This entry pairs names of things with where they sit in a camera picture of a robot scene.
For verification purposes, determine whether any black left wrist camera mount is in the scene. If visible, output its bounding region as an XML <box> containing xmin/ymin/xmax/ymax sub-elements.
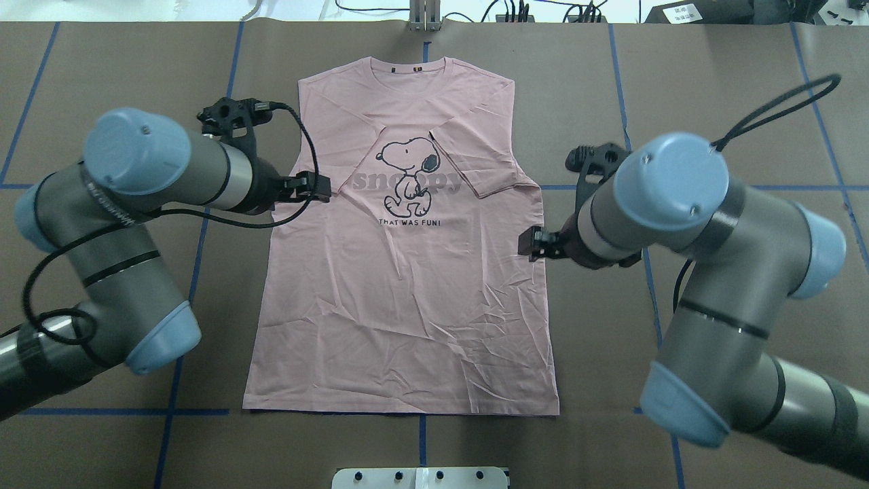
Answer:
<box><xmin>196</xmin><ymin>97</ymin><xmax>274</xmax><ymax>159</ymax></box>

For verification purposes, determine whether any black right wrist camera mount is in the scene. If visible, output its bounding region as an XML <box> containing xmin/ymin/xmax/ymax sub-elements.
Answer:
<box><xmin>564</xmin><ymin>143</ymin><xmax>631</xmax><ymax>211</ymax></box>

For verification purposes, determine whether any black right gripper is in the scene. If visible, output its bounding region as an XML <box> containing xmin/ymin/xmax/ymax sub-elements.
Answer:
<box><xmin>517</xmin><ymin>216</ymin><xmax>642</xmax><ymax>270</ymax></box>

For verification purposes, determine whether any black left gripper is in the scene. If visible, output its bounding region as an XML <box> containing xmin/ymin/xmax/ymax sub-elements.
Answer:
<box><xmin>246</xmin><ymin>158</ymin><xmax>332</xmax><ymax>215</ymax></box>

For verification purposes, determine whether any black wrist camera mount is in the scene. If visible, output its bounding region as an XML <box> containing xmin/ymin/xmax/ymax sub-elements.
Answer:
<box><xmin>564</xmin><ymin>143</ymin><xmax>631</xmax><ymax>211</ymax></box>
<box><xmin>196</xmin><ymin>97</ymin><xmax>274</xmax><ymax>159</ymax></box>

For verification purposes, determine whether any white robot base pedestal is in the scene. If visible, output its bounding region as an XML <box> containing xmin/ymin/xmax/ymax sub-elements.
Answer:
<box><xmin>331</xmin><ymin>465</ymin><xmax>511</xmax><ymax>488</ymax></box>

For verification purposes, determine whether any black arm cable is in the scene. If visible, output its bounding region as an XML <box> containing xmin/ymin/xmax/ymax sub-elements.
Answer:
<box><xmin>22</xmin><ymin>101</ymin><xmax>321</xmax><ymax>347</ymax></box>
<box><xmin>672</xmin><ymin>73</ymin><xmax>843</xmax><ymax>313</ymax></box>

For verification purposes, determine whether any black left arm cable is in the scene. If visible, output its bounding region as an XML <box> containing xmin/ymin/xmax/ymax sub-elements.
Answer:
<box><xmin>22</xmin><ymin>101</ymin><xmax>321</xmax><ymax>347</ymax></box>

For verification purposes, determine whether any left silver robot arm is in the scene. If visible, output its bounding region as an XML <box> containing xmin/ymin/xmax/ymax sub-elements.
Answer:
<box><xmin>2</xmin><ymin>97</ymin><xmax>332</xmax><ymax>420</ymax></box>

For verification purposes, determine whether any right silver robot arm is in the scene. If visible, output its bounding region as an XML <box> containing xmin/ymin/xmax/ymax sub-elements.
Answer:
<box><xmin>518</xmin><ymin>131</ymin><xmax>868</xmax><ymax>480</ymax></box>

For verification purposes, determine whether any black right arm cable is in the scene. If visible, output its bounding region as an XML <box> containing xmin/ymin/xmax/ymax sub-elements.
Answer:
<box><xmin>672</xmin><ymin>73</ymin><xmax>843</xmax><ymax>313</ymax></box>

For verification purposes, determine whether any aluminium frame post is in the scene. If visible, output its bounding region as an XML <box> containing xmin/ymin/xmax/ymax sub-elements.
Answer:
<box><xmin>409</xmin><ymin>0</ymin><xmax>443</xmax><ymax>32</ymax></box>

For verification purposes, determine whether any pink Snoopy t-shirt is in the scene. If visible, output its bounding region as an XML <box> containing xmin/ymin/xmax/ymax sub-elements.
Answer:
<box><xmin>242</xmin><ymin>58</ymin><xmax>559</xmax><ymax>416</ymax></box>

